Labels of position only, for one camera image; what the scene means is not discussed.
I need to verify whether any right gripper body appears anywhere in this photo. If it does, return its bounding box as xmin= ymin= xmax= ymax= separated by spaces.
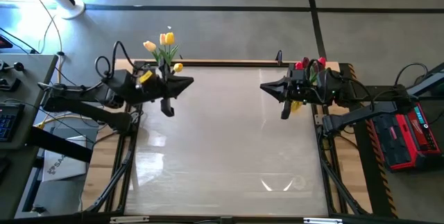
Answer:
xmin=289 ymin=70 xmax=327 ymax=105

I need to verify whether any black keyboard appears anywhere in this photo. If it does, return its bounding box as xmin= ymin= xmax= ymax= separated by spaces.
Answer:
xmin=0 ymin=103 xmax=25 ymax=144

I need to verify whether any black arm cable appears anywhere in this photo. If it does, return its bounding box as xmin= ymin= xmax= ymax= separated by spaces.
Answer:
xmin=94 ymin=40 xmax=137 ymax=79
xmin=393 ymin=62 xmax=429 ymax=88

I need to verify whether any grey desk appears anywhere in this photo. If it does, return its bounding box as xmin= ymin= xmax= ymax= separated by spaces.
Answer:
xmin=0 ymin=53 xmax=59 ymax=220

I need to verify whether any red black tool case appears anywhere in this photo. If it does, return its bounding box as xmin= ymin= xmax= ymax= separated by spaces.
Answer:
xmin=371 ymin=98 xmax=444 ymax=172

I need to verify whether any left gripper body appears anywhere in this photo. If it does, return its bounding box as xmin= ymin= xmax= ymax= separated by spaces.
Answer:
xmin=133 ymin=71 xmax=174 ymax=104

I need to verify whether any silver metal bracket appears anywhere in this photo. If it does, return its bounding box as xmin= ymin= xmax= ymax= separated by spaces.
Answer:
xmin=303 ymin=217 xmax=343 ymax=224
xmin=110 ymin=216 xmax=151 ymax=224

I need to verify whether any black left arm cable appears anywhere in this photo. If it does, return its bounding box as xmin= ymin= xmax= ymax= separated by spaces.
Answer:
xmin=94 ymin=40 xmax=137 ymax=79

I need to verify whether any black joystick knob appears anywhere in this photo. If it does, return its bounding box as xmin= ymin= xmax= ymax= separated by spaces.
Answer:
xmin=0 ymin=60 xmax=26 ymax=73

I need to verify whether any yellow cable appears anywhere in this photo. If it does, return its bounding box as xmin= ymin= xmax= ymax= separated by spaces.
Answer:
xmin=19 ymin=0 xmax=65 ymax=130

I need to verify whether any black hazard striped strip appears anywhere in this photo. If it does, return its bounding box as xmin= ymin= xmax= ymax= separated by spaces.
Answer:
xmin=338 ymin=62 xmax=400 ymax=220

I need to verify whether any white printed box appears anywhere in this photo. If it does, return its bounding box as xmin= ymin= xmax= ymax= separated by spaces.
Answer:
xmin=42 ymin=144 xmax=87 ymax=182

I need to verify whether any black metal bar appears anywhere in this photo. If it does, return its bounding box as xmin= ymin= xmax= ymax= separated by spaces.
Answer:
xmin=26 ymin=126 xmax=94 ymax=164

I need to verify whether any peach tulip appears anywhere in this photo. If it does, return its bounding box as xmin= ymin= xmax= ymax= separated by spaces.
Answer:
xmin=158 ymin=33 xmax=167 ymax=62
xmin=142 ymin=40 xmax=164 ymax=65

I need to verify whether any black metal table frame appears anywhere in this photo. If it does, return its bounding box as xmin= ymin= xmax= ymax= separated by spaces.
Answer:
xmin=83 ymin=59 xmax=372 ymax=224

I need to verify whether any grey metal stand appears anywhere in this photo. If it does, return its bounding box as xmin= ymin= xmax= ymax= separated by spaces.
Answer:
xmin=405 ymin=61 xmax=444 ymax=97

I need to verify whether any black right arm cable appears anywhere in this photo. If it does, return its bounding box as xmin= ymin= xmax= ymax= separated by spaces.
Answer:
xmin=393 ymin=62 xmax=429 ymax=88

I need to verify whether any yellow tag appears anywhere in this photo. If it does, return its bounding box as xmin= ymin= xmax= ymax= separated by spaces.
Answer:
xmin=138 ymin=70 xmax=154 ymax=84

